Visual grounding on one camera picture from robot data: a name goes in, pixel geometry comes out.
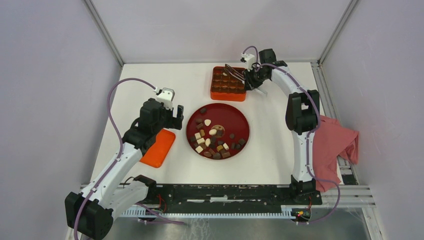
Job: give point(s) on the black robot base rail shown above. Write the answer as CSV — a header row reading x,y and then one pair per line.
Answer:
x,y
225,198

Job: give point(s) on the pink cloth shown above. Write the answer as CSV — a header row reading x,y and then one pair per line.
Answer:
x,y
331,141

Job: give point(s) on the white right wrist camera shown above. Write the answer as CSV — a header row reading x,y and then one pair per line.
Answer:
x,y
248,60

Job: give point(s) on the orange box lid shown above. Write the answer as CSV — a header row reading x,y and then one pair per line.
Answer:
x,y
158,152

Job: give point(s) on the round red lacquer tray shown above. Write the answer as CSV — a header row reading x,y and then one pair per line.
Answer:
x,y
233,131

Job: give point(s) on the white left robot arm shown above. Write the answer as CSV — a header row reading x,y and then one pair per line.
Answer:
x,y
93,210

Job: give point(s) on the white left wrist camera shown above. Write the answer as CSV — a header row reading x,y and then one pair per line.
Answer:
x,y
165,96

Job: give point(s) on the white oval chocolate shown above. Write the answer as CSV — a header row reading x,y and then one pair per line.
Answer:
x,y
213,132

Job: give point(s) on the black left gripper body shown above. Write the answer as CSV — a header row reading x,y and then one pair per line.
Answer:
x,y
166,120

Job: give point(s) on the white square chocolate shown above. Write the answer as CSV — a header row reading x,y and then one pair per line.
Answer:
x,y
197,135

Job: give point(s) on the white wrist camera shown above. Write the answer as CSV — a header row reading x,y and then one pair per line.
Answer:
x,y
165,96
248,60

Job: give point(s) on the orange chocolate box with dividers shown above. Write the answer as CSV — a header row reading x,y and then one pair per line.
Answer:
x,y
226,87

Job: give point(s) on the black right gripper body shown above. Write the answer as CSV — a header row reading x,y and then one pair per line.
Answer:
x,y
254,77

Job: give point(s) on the white cable duct strip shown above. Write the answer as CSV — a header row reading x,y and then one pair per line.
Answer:
x,y
140,212

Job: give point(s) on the metal tongs with white handle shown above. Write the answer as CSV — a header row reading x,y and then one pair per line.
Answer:
x,y
237,73

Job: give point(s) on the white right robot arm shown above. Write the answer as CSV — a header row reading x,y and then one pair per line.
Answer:
x,y
302,115

